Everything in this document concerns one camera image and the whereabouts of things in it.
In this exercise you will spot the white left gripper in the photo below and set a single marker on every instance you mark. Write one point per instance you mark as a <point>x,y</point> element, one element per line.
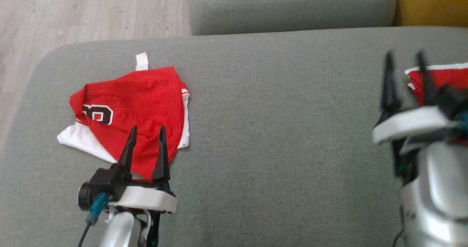
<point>146,199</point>

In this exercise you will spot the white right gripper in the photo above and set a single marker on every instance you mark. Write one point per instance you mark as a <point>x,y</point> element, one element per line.
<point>409,124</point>

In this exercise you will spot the red shorts with white stripes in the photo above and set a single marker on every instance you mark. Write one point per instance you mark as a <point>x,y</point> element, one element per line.
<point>448,79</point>

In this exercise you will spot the red printed basketball jersey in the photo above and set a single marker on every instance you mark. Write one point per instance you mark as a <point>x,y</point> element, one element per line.
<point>142,101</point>

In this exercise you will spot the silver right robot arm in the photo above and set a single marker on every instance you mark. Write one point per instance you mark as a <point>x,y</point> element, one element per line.
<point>438,196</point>

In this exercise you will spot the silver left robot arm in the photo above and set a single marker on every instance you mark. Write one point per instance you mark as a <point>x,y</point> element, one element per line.
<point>120,228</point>

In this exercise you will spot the yellow cushion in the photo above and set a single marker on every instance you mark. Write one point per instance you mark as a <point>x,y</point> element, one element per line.
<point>431,2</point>

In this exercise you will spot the grey sofa back cushion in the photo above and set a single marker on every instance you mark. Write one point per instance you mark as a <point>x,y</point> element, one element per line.
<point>292,6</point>

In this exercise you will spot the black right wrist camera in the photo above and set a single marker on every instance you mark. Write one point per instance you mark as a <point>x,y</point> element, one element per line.
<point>453,99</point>

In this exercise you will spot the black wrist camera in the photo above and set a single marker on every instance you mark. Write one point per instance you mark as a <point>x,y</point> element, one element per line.
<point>453,99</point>
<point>104,183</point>

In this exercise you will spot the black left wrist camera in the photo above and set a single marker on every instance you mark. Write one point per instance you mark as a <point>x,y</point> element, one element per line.
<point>104,183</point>

